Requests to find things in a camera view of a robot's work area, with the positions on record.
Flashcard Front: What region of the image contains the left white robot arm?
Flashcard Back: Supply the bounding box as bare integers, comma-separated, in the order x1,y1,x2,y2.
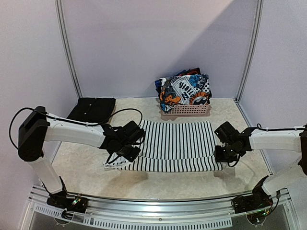
17,106,145,208

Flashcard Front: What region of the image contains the folded black shirt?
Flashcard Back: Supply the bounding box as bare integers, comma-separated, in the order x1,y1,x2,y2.
67,97,116,123

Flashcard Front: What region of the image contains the pink plastic laundry basket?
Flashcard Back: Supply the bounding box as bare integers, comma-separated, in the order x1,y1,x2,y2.
159,102,211,116

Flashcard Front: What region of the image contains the aluminium front rail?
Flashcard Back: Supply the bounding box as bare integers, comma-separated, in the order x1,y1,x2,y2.
21,185,300,230

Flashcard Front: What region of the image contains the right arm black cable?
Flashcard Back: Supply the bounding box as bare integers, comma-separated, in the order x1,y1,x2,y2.
225,123,307,168

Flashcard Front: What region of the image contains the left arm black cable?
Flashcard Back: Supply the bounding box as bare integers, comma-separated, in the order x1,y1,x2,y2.
9,106,144,165

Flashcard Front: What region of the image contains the colourful printed clothes pile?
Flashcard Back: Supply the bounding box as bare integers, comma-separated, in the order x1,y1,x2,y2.
154,68,212,114

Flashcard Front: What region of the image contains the right aluminium frame post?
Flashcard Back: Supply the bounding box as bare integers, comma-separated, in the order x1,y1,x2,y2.
235,0,263,103

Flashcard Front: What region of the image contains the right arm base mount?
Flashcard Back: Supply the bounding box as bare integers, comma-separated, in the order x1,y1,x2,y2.
231,190,281,226

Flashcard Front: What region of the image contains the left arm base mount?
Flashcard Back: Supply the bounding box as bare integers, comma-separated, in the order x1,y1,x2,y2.
47,192,89,220

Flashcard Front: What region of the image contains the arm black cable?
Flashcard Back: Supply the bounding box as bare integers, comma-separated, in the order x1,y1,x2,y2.
225,123,307,168
9,106,144,165

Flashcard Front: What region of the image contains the black white striped tank top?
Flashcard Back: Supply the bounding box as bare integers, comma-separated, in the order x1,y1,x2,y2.
104,120,223,173

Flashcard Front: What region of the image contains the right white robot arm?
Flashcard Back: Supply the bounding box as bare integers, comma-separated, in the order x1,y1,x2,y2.
214,121,307,209

